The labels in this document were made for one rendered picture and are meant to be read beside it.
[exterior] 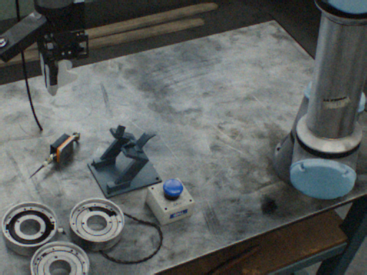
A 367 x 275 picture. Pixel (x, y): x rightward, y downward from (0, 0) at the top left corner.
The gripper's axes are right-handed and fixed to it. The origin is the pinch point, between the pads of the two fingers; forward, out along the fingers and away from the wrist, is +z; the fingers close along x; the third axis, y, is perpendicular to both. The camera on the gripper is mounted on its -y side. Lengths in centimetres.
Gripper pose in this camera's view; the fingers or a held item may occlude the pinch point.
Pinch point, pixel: (49, 90)
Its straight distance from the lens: 135.1
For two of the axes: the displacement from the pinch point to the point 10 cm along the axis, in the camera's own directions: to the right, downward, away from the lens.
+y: 9.3, -2.4, 2.8
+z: -0.3, 7.1, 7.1
